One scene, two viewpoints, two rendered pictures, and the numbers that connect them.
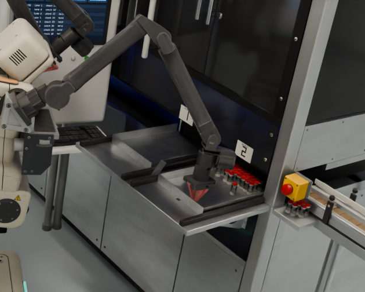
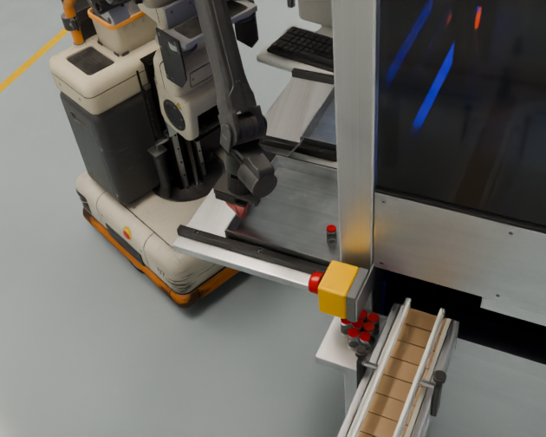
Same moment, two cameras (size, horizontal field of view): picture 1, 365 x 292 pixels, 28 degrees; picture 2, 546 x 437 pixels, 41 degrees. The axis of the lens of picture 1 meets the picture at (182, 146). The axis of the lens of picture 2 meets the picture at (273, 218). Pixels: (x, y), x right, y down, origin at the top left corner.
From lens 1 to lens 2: 232 cm
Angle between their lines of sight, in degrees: 62
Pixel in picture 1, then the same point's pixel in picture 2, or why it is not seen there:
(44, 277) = not seen: hidden behind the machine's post
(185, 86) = (204, 24)
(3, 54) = not seen: outside the picture
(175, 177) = (309, 173)
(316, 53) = (341, 38)
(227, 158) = (248, 174)
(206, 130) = (222, 113)
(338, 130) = (499, 244)
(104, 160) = (279, 106)
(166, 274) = not seen: hidden behind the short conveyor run
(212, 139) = (225, 131)
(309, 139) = (398, 224)
